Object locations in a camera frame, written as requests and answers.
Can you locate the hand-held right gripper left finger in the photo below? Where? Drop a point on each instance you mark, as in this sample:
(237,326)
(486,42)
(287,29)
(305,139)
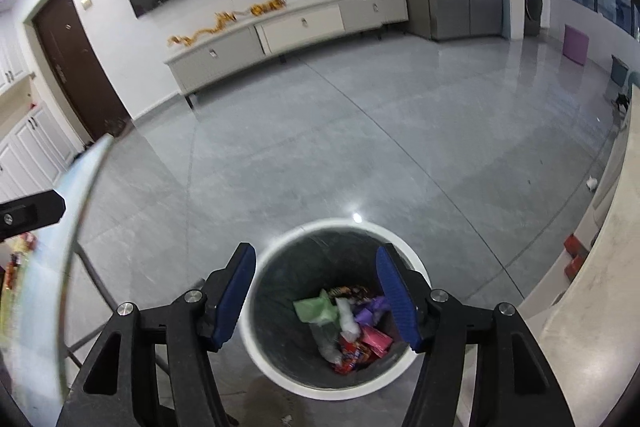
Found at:
(232,307)

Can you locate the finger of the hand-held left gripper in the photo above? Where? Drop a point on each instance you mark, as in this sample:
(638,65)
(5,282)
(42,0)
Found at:
(35,212)

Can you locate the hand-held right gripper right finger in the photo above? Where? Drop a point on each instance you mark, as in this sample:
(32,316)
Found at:
(400,307)

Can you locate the purple wrapper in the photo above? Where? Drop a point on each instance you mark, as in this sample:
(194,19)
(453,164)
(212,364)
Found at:
(370,309)

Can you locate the pink wrapper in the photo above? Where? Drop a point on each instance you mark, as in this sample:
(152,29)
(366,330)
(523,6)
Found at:
(377,339)

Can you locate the clear plastic bag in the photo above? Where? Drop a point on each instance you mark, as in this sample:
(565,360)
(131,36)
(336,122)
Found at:
(347,319)

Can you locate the snack bag with white label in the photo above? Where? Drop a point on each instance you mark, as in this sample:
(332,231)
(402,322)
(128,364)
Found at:
(347,293)

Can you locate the red blue snack bag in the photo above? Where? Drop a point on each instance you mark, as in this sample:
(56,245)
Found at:
(355,357)

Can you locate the white round trash bin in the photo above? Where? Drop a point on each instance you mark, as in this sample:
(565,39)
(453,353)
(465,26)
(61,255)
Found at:
(290,257)

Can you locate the green plastic bag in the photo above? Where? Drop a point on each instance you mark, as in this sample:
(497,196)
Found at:
(315,309)

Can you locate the grey translucent plastic bag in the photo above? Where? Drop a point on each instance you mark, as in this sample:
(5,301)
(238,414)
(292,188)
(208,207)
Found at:
(325,342)

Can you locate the table with meadow print top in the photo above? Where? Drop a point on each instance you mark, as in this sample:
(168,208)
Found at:
(50,267)

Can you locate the dark brown door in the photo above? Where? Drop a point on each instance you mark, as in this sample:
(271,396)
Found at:
(80,72)

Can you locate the red slipper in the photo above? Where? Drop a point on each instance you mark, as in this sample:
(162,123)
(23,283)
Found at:
(576,245)
(575,268)

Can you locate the white crumpled paper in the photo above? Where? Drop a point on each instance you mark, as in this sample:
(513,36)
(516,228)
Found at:
(591,184)

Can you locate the golden dragon ornament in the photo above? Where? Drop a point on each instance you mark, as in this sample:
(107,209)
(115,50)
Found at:
(227,19)
(187,38)

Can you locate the white television cabinet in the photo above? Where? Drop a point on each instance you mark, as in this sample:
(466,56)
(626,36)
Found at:
(280,37)

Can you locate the small black floor object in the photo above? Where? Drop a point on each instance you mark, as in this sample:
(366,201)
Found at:
(621,102)

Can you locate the orange gold ornament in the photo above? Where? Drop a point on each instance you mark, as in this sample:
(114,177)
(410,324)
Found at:
(267,7)

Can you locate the teal plastic bin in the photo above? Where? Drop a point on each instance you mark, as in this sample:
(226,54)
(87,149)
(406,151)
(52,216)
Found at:
(619,71)

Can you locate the grey washing machine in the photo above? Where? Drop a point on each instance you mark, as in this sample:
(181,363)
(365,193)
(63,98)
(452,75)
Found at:
(535,2)

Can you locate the white wall cabinets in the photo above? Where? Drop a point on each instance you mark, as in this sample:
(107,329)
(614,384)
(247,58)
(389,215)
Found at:
(30,142)

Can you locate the wall light switch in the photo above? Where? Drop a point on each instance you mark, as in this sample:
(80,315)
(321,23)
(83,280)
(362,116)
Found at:
(87,2)

